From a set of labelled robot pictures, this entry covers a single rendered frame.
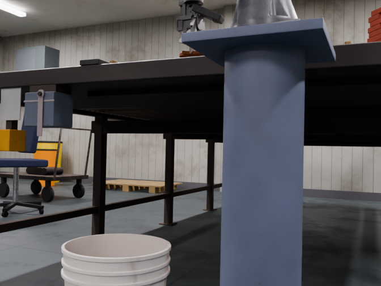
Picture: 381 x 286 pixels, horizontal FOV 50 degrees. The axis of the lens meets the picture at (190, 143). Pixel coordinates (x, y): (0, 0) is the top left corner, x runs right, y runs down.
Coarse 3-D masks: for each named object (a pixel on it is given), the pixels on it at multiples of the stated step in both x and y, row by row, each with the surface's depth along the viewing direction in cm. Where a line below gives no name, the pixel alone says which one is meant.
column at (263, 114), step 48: (192, 48) 85; (240, 48) 81; (288, 48) 79; (240, 96) 81; (288, 96) 79; (240, 144) 80; (288, 144) 79; (240, 192) 80; (288, 192) 79; (240, 240) 80; (288, 240) 79
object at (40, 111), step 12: (36, 96) 142; (48, 96) 139; (60, 96) 141; (72, 96) 147; (36, 108) 141; (48, 108) 139; (60, 108) 141; (72, 108) 147; (24, 120) 144; (36, 120) 141; (48, 120) 139; (60, 120) 141; (72, 120) 147
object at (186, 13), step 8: (184, 0) 144; (192, 0) 142; (200, 0) 143; (184, 8) 145; (176, 16) 144; (184, 16) 143; (192, 16) 143; (200, 16) 143; (176, 24) 144; (184, 24) 144; (200, 24) 144
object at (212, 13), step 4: (192, 8) 143; (196, 8) 142; (200, 8) 142; (204, 8) 141; (200, 12) 142; (204, 12) 141; (208, 12) 141; (212, 12) 140; (216, 12) 140; (204, 16) 144; (208, 16) 141; (212, 16) 140; (216, 16) 140; (220, 16) 139; (212, 20) 144; (216, 20) 140; (220, 20) 140
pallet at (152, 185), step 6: (108, 180) 682; (114, 180) 685; (120, 180) 688; (126, 180) 692; (132, 180) 698; (138, 180) 698; (144, 180) 701; (108, 186) 654; (114, 186) 669; (120, 186) 687; (126, 186) 623; (132, 186) 633; (138, 186) 652; (144, 186) 611; (150, 186) 607; (156, 186) 604; (162, 186) 605; (174, 186) 670; (150, 192) 607; (156, 192) 610
